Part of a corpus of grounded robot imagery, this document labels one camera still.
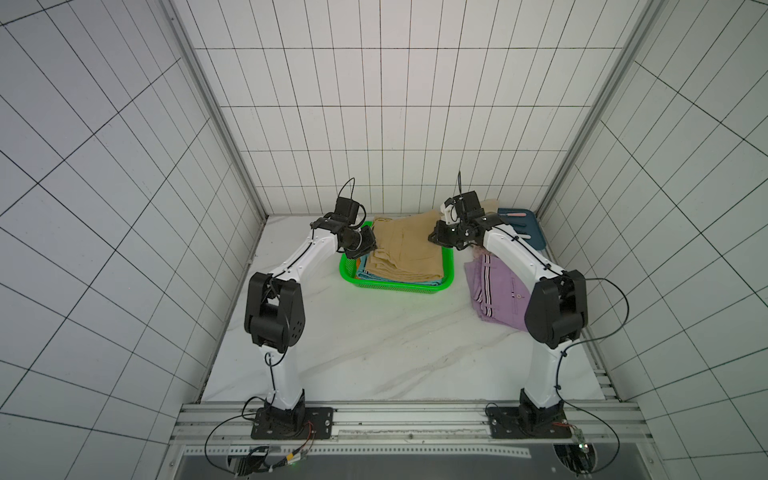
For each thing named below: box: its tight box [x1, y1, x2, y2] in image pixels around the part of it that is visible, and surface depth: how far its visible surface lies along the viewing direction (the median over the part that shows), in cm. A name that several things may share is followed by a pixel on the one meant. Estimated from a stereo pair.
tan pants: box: [365, 210, 444, 281], surface depth 91 cm
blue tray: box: [497, 208, 546, 250], surface depth 120 cm
